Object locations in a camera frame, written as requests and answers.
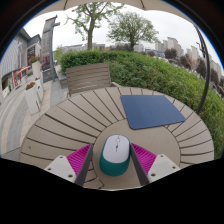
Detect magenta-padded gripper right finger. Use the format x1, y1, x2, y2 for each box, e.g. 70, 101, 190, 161
129, 143, 182, 186

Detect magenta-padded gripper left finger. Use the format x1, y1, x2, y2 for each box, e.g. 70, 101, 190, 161
43, 143, 94, 187

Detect white and teal computer mouse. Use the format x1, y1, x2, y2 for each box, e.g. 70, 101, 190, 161
98, 134, 132, 177

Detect blue rectangular mouse pad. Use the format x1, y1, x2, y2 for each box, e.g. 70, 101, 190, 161
120, 94, 187, 131

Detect white planter with orange flowers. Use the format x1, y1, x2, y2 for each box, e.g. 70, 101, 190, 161
24, 81, 44, 116

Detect brown slatted outdoor chair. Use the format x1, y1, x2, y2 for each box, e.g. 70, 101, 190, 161
65, 62, 118, 98

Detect green trimmed hedge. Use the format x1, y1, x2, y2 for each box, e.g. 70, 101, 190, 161
59, 49, 224, 160

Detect white planter with red flowers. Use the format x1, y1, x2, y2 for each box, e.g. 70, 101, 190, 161
28, 55, 43, 81

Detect dark curved parasol pole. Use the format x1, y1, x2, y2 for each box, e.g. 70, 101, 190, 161
194, 24, 211, 116

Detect grey storefront building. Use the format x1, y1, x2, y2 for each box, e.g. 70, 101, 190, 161
0, 28, 43, 101

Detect distant apartment buildings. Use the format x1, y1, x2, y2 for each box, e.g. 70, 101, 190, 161
58, 35, 224, 88

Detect tall grey sign pillar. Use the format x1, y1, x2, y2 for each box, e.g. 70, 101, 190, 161
40, 15, 61, 83

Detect thin-crowned tree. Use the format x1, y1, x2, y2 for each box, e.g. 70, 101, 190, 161
66, 2, 124, 51

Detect round-crowned tree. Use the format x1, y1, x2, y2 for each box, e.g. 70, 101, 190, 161
107, 11, 160, 52

